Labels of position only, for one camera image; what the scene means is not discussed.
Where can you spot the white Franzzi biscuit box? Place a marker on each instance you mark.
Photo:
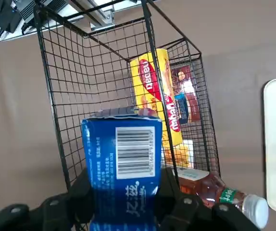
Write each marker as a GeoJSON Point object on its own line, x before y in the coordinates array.
{"type": "Point", "coordinates": [183, 154]}

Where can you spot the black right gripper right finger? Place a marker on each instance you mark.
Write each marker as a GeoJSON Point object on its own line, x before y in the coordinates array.
{"type": "Point", "coordinates": [188, 214]}

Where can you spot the aluminium profile post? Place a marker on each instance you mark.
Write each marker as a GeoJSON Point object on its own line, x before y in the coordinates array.
{"type": "Point", "coordinates": [103, 18]}

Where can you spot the grey ribbed power adapter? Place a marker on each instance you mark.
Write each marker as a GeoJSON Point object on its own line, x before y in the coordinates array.
{"type": "Point", "coordinates": [37, 8]}

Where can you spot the black power adapter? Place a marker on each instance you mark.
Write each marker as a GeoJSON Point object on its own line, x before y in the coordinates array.
{"type": "Point", "coordinates": [4, 14]}

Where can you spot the yellow Nabati wafer box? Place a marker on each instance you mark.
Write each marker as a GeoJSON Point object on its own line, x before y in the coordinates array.
{"type": "Point", "coordinates": [147, 81]}

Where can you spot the amber tea bottle white cap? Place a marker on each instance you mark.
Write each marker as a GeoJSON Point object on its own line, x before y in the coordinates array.
{"type": "Point", "coordinates": [210, 190]}

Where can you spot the blue Oreo cookie box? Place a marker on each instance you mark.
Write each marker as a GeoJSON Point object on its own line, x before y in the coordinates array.
{"type": "Point", "coordinates": [99, 156]}

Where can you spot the Chocofello cookie box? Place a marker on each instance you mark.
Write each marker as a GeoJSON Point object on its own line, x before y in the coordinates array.
{"type": "Point", "coordinates": [188, 103]}

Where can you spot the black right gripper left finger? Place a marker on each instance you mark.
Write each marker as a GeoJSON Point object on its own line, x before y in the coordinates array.
{"type": "Point", "coordinates": [56, 211]}

